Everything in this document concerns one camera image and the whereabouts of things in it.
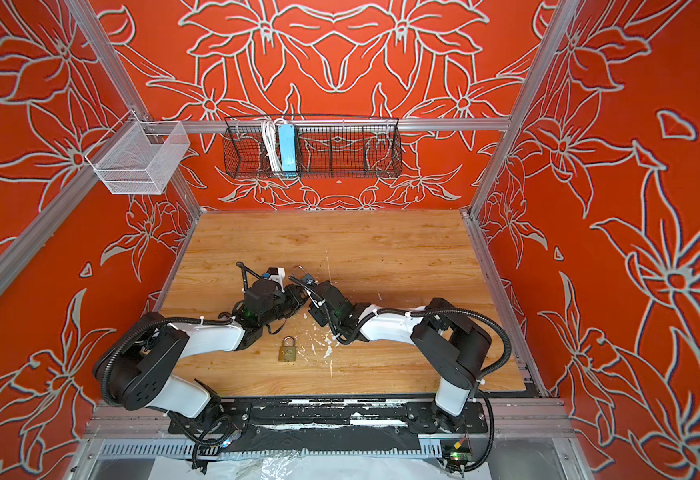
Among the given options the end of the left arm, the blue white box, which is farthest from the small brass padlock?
the blue white box

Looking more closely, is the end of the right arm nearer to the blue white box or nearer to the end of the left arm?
the end of the left arm

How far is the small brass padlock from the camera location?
84 cm

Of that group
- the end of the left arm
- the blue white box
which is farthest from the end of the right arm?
the blue white box

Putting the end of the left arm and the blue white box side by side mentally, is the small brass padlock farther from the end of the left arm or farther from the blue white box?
the blue white box

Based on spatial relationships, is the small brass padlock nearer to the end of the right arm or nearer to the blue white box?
the end of the right arm
